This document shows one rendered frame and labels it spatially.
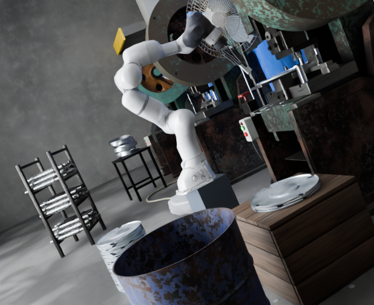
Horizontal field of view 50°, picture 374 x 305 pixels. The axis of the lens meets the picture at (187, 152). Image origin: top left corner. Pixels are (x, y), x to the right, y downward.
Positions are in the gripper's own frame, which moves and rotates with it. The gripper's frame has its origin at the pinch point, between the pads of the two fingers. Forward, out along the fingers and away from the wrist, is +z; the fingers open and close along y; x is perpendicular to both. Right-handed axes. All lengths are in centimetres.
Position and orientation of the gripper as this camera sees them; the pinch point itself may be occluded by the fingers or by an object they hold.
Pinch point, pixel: (245, 67)
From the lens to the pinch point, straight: 217.9
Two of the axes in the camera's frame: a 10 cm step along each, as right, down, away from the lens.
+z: 7.4, 6.4, 2.1
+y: 2.7, 0.1, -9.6
